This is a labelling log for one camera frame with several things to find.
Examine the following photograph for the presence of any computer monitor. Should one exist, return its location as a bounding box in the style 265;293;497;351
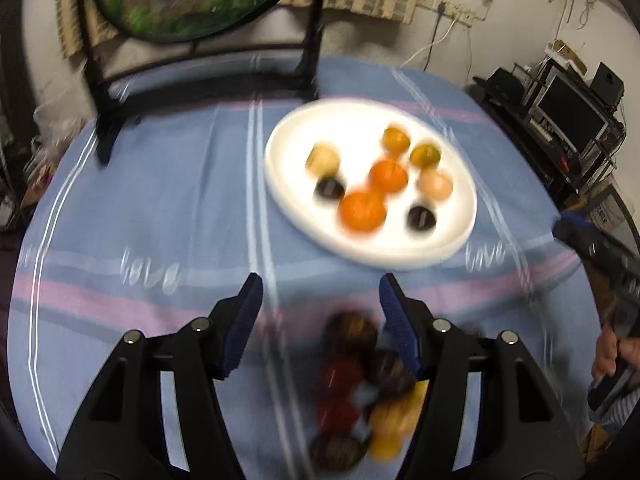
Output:
532;72;621;152

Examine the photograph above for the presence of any beige speckled oval fruit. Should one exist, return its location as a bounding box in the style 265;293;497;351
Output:
305;142;342;180

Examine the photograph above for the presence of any black media shelf unit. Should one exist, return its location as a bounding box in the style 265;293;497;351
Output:
472;80;626;202

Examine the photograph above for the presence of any grey power cable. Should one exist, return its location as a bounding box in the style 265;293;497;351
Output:
425;7;447;73

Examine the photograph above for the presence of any glossy dark chestnut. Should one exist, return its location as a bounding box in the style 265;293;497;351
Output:
308;432;370;475

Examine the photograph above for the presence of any red cherry tomato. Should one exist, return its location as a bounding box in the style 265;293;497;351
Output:
321;357;364;395
316;396;362;432

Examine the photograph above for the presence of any blue plaid tablecloth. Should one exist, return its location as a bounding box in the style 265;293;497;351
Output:
7;55;603;480

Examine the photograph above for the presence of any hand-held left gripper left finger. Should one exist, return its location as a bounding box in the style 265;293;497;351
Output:
56;272;264;480

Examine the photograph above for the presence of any orange mandarin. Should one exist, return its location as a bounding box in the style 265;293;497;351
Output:
368;159;409;194
337;191;388;235

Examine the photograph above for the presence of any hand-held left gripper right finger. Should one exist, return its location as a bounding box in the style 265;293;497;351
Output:
378;272;586;480

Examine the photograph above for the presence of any large pale round fruit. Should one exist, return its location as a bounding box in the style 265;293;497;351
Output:
416;167;455;204

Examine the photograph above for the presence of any clear plastic bag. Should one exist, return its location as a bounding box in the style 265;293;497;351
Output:
34;94;97;132

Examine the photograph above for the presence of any green tomato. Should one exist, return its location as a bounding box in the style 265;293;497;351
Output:
409;142;442;171

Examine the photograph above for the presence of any white round plate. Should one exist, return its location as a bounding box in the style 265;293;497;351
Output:
264;97;478;272

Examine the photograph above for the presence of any yellow tomato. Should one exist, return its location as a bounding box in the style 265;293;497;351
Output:
382;126;412;153

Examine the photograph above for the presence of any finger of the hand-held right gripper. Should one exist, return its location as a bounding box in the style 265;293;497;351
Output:
552;213;640;306

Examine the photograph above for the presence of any small yellow round fruit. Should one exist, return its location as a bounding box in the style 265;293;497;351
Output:
369;382;428;462

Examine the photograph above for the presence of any white power cable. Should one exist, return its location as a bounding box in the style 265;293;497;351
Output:
400;16;458;68

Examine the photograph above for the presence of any person's right hand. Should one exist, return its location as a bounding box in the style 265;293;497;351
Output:
591;329;640;385

